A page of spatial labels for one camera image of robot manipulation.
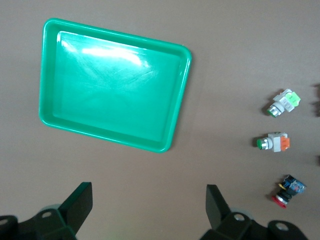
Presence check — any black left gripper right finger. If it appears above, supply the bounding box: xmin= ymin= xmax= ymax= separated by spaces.
xmin=199 ymin=184 xmax=253 ymax=240

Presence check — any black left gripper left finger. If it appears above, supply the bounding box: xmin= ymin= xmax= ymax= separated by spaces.
xmin=32 ymin=181 xmax=93 ymax=240

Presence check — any green button with orange block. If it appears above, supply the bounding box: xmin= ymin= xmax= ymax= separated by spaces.
xmin=256 ymin=131 xmax=291 ymax=153

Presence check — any green plastic tray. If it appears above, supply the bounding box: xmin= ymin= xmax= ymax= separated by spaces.
xmin=38 ymin=17 xmax=193 ymax=154

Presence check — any red push button switch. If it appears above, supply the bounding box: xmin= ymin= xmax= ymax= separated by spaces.
xmin=271 ymin=174 xmax=307 ymax=210

